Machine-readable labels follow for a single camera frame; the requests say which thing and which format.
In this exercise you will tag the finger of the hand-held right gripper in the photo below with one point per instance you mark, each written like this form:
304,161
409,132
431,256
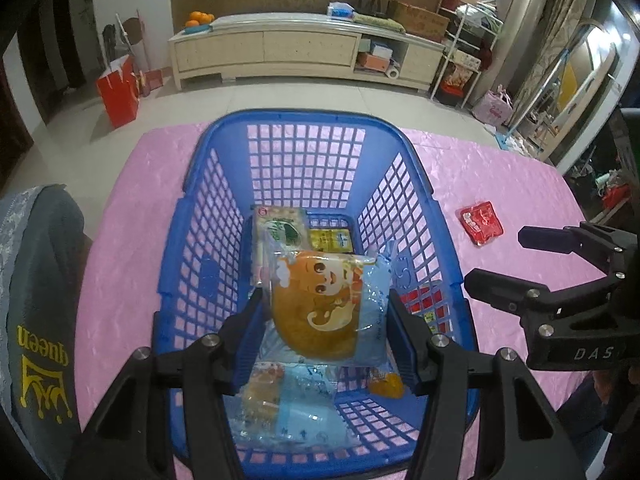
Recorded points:
560,310
575,237

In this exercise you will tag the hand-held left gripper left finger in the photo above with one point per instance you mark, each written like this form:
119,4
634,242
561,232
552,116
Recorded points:
246,355

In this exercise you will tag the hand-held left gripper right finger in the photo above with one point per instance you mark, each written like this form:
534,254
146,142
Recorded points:
404,342

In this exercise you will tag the red labelled snack packet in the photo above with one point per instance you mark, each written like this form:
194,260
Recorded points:
424,305

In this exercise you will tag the orange sausage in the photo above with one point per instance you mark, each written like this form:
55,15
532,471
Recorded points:
386,386

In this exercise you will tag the light blue bread packet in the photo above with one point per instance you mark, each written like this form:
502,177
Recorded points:
295,410

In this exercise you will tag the blue cartoon bread packet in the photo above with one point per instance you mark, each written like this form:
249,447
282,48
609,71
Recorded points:
325,305

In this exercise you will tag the small red snack packet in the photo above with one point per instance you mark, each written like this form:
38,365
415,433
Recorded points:
481,222

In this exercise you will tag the green snack packet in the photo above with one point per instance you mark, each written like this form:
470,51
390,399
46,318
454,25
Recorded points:
280,230

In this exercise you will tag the blue plastic basket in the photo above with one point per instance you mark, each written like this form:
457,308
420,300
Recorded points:
320,160

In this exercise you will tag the person's right hand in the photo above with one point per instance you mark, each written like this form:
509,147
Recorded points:
607,395

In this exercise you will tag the wooden framed standing mirror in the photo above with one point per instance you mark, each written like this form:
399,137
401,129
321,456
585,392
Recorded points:
580,85

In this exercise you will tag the pink quilted blanket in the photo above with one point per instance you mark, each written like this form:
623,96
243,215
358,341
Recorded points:
500,175

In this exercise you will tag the yellow purple snack packet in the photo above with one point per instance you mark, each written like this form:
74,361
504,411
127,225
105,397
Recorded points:
330,240

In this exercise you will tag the pink shopping bag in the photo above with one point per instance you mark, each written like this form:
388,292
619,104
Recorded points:
492,107

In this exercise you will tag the patterned curtain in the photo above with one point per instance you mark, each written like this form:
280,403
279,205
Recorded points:
545,20

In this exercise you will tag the white metal storage rack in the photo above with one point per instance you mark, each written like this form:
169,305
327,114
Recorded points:
465,60

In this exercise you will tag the grey crown print sweatshirt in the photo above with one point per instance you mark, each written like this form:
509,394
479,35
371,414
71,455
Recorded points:
40,310

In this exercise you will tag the white paper roll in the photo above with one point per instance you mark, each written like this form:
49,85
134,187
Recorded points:
393,72

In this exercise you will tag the brown cardboard box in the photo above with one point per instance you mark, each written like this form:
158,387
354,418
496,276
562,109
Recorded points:
422,21

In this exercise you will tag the green cushion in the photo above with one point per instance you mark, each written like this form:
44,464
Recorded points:
377,22

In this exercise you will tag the red paper bag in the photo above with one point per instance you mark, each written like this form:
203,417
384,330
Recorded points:
117,95

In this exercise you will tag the beige television cabinet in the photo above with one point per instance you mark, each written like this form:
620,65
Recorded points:
275,50

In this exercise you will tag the blue tissue pack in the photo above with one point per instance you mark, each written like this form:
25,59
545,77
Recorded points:
341,11

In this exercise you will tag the pile of oranges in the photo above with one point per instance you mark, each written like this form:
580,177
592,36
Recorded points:
199,19

